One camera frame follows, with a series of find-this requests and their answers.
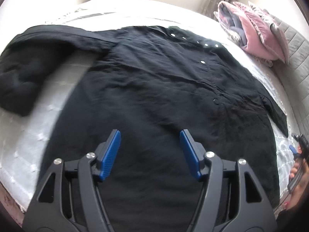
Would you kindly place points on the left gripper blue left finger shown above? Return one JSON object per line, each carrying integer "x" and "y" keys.
{"x": 93, "y": 168}

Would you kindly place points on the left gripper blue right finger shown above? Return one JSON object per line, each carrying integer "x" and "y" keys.
{"x": 207, "y": 168}

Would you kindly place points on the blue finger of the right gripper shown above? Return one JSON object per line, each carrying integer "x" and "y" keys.
{"x": 293, "y": 150}

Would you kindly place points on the black long quilted coat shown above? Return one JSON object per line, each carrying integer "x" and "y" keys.
{"x": 149, "y": 83}

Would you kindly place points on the person's right hand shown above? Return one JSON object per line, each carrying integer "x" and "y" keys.
{"x": 300, "y": 188}

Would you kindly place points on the grey checked bedspread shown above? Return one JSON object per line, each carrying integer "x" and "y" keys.
{"x": 23, "y": 139}

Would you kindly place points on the grey quilted headboard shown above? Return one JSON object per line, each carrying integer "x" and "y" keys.
{"x": 294, "y": 75}

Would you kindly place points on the pink velvet pillow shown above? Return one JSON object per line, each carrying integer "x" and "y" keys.
{"x": 260, "y": 41}

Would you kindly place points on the folded pink grey quilt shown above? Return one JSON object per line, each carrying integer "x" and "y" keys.
{"x": 229, "y": 16}

